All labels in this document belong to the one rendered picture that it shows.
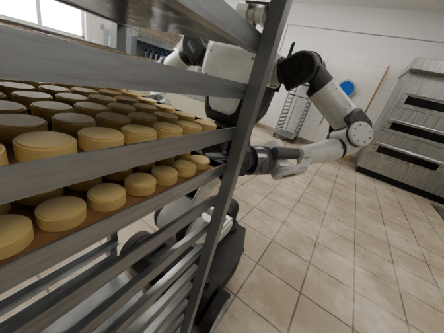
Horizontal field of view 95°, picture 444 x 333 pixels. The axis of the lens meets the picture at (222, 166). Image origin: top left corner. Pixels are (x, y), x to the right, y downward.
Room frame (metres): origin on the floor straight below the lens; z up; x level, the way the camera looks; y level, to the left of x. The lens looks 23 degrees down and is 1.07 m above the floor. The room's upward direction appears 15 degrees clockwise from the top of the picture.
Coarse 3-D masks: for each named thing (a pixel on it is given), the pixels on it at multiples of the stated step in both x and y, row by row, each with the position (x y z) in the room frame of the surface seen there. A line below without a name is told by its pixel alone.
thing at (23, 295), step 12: (108, 240) 0.62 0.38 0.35; (96, 252) 0.57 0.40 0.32; (72, 264) 0.49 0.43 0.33; (84, 264) 0.51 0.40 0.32; (48, 276) 0.43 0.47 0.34; (60, 276) 0.45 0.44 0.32; (24, 288) 0.37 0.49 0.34; (36, 288) 0.39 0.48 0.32; (0, 300) 0.33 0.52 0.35; (12, 300) 0.34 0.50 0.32; (24, 300) 0.35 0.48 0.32; (0, 312) 0.31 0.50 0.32
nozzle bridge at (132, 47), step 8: (104, 32) 1.87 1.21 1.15; (104, 40) 1.87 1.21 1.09; (128, 40) 1.77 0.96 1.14; (136, 40) 1.80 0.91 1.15; (144, 40) 1.87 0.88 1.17; (128, 48) 1.77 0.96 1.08; (136, 48) 1.90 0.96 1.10; (144, 48) 1.98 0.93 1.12; (152, 48) 2.07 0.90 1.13; (160, 48) 2.16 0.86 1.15; (168, 48) 2.15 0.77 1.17; (152, 56) 2.08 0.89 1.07
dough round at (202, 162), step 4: (192, 156) 0.45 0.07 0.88; (196, 156) 0.46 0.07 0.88; (200, 156) 0.46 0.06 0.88; (204, 156) 0.47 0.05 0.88; (192, 160) 0.43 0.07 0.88; (196, 160) 0.43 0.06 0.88; (200, 160) 0.44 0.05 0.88; (204, 160) 0.45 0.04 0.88; (208, 160) 0.45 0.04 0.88; (196, 164) 0.42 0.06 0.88; (200, 164) 0.42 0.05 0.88; (204, 164) 0.43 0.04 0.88; (208, 164) 0.44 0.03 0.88; (196, 168) 0.42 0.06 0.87; (200, 168) 0.43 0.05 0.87; (204, 168) 0.43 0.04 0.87
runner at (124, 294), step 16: (208, 224) 0.44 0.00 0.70; (192, 240) 0.39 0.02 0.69; (160, 256) 0.33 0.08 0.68; (176, 256) 0.34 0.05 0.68; (144, 272) 0.28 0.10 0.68; (160, 272) 0.29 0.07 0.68; (128, 288) 0.24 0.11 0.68; (112, 304) 0.20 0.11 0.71; (80, 320) 0.18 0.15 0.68; (96, 320) 0.17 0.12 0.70
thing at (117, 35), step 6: (114, 24) 0.63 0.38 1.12; (114, 30) 0.63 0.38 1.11; (120, 30) 0.64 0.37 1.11; (114, 36) 0.63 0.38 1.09; (120, 36) 0.64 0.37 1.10; (114, 42) 0.63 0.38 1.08; (120, 42) 0.64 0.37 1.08; (120, 48) 0.64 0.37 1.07; (114, 234) 0.64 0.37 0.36; (108, 252) 0.63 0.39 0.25
